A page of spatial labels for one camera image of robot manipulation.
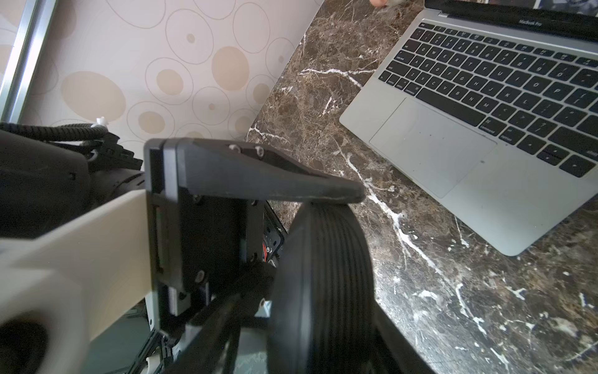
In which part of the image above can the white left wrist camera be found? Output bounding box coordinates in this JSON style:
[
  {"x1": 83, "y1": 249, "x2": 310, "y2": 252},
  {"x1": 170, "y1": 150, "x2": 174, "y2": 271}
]
[{"x1": 1, "y1": 190, "x2": 152, "y2": 373}]

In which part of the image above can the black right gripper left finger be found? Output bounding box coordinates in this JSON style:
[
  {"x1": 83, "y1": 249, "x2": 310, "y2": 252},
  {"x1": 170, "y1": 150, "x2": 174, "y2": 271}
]
[{"x1": 164, "y1": 291, "x2": 262, "y2": 373}]

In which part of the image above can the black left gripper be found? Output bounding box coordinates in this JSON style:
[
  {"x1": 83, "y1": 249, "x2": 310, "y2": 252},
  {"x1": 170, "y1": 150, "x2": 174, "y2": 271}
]
[{"x1": 144, "y1": 138, "x2": 364, "y2": 327}]

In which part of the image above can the silver laptop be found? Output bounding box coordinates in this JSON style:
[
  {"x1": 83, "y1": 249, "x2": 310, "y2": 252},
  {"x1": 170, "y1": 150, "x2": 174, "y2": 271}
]
[{"x1": 340, "y1": 1, "x2": 597, "y2": 257}]

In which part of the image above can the black wireless mouse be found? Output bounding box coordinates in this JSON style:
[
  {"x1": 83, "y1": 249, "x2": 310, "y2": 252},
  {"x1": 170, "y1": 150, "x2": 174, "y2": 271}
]
[{"x1": 267, "y1": 203, "x2": 375, "y2": 373}]

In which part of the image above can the pink ceramic mug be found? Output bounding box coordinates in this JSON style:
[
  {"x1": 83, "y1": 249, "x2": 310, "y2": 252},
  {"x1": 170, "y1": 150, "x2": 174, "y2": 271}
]
[{"x1": 370, "y1": 0, "x2": 404, "y2": 8}]

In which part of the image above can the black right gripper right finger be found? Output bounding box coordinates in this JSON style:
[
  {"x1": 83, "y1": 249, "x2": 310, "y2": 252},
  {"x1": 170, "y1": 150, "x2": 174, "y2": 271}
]
[{"x1": 373, "y1": 305, "x2": 434, "y2": 374}]

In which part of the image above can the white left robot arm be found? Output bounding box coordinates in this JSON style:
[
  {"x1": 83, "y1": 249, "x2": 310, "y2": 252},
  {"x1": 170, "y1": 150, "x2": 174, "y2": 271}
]
[{"x1": 1, "y1": 124, "x2": 364, "y2": 338}]

